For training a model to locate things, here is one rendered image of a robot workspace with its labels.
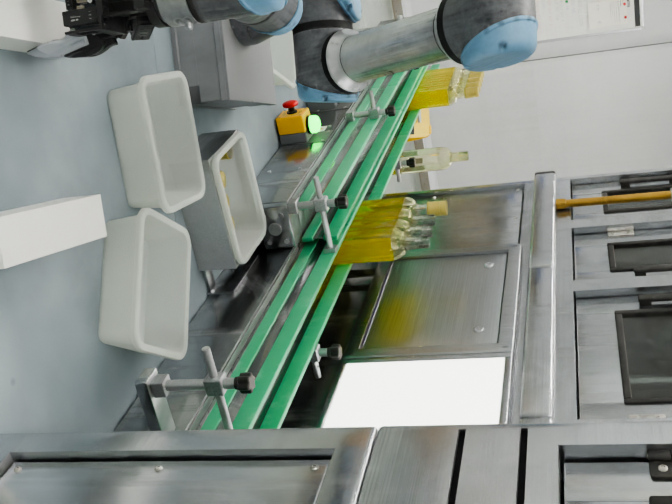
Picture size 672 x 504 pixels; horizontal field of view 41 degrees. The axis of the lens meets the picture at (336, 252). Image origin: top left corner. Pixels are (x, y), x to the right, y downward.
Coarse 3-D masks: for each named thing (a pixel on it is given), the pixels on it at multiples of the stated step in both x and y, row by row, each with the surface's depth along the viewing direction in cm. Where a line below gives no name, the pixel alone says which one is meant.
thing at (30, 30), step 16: (0, 0) 108; (16, 0) 111; (32, 0) 115; (48, 0) 118; (0, 16) 108; (16, 16) 111; (32, 16) 114; (48, 16) 118; (0, 32) 108; (16, 32) 111; (32, 32) 114; (48, 32) 117; (64, 32) 121; (0, 48) 117; (16, 48) 118
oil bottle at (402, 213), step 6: (378, 210) 205; (384, 210) 204; (390, 210) 204; (396, 210) 203; (402, 210) 202; (408, 210) 202; (360, 216) 204; (366, 216) 203; (372, 216) 202; (378, 216) 202; (384, 216) 201; (390, 216) 200; (396, 216) 200; (402, 216) 200; (408, 216) 200; (408, 222) 200
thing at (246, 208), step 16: (224, 144) 166; (240, 144) 174; (224, 160) 176; (240, 160) 176; (240, 176) 178; (224, 192) 162; (240, 192) 179; (256, 192) 179; (224, 208) 163; (240, 208) 181; (256, 208) 180; (240, 224) 182; (256, 224) 182; (240, 240) 177; (256, 240) 177; (240, 256) 167
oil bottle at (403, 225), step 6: (354, 222) 201; (360, 222) 201; (366, 222) 200; (372, 222) 199; (378, 222) 199; (384, 222) 198; (390, 222) 197; (396, 222) 197; (402, 222) 197; (354, 228) 198; (360, 228) 198; (366, 228) 197; (372, 228) 196; (378, 228) 196; (384, 228) 195; (390, 228) 195; (396, 228) 195; (402, 228) 195; (408, 228) 196; (408, 234) 196
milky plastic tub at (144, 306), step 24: (144, 216) 136; (120, 240) 137; (144, 240) 150; (168, 240) 151; (120, 264) 136; (144, 264) 150; (168, 264) 150; (120, 288) 135; (144, 288) 149; (168, 288) 149; (120, 312) 134; (144, 312) 149; (168, 312) 148; (120, 336) 133; (144, 336) 148; (168, 336) 147
